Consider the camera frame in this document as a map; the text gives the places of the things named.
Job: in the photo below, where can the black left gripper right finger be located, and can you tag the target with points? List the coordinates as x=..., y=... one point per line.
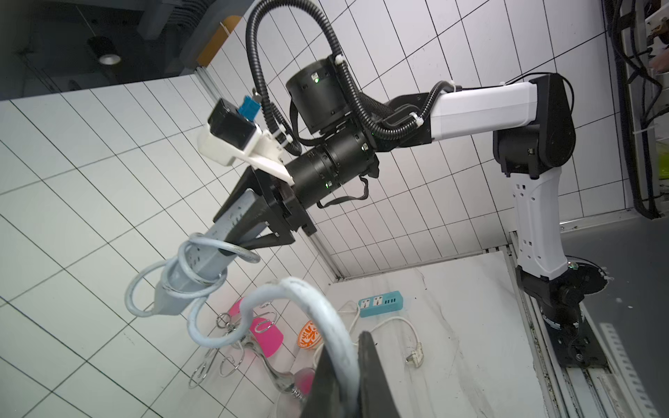
x=375, y=397

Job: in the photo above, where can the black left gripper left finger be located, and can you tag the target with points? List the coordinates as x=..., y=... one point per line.
x=324, y=399

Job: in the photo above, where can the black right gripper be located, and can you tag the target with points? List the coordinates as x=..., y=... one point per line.
x=262, y=211

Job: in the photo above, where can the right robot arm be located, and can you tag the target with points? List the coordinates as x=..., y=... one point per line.
x=432, y=197

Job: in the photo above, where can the teal USB power strip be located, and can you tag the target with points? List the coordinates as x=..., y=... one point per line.
x=381, y=304

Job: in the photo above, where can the orange patterned bowl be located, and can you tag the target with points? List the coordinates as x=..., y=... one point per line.
x=309, y=338

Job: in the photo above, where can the pink plastic goblet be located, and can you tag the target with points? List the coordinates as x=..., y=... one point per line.
x=263, y=333

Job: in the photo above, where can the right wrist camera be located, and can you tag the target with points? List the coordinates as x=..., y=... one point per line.
x=229, y=136

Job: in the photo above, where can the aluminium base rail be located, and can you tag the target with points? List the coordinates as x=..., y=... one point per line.
x=592, y=377

